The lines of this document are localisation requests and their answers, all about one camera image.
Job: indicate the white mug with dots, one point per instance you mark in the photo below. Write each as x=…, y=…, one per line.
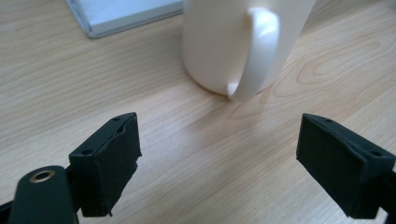
x=230, y=46

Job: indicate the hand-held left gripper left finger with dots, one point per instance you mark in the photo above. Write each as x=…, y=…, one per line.
x=102, y=174

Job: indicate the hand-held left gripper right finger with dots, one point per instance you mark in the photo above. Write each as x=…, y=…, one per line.
x=339, y=165

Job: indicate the white flat tray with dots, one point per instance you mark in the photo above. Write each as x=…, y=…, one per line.
x=124, y=15

